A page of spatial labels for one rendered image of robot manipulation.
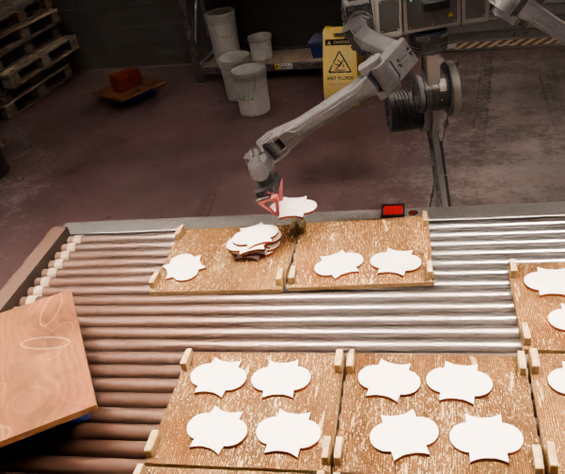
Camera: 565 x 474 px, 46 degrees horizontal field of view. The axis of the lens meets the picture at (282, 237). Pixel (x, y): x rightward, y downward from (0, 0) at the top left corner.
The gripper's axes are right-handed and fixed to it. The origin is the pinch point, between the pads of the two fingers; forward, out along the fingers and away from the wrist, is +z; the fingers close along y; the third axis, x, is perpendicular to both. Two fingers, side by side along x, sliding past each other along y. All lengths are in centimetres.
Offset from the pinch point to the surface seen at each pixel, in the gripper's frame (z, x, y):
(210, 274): 6.3, -22.6, 18.0
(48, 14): -32, -313, -483
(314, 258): 14.0, 8.0, 12.1
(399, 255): 19.1, 32.8, 14.2
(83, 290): -2, -63, 21
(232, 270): 7.9, -16.0, 16.5
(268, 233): 5.0, -4.5, 5.9
